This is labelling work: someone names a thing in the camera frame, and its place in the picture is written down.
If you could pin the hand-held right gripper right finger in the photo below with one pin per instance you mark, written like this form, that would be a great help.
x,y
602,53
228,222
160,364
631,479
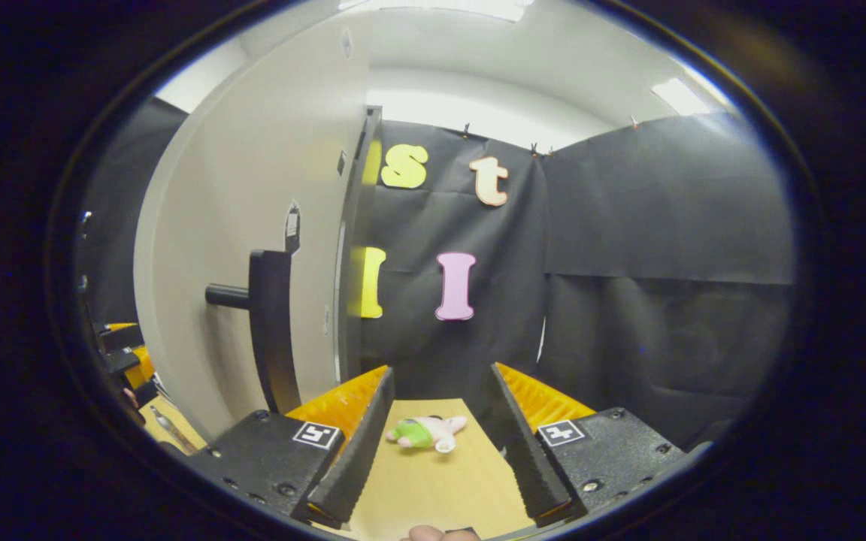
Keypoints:
x,y
531,458

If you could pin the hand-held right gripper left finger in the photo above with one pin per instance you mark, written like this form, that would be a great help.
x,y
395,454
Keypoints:
x,y
358,451

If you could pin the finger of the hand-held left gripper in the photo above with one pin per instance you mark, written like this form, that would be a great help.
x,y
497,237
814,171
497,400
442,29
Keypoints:
x,y
119,340
123,363

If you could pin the beige cabinet door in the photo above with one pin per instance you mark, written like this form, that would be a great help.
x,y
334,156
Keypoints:
x,y
237,188

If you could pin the green plush toy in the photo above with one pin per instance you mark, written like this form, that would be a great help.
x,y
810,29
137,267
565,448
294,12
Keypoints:
x,y
418,434

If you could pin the thin grey stick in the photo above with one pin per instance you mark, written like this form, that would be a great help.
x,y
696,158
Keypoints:
x,y
170,428

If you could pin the black backdrop cloth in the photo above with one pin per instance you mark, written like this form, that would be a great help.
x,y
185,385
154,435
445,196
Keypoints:
x,y
628,300

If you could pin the ceiling light panel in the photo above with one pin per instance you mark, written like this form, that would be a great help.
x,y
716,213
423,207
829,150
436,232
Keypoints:
x,y
440,6
677,96

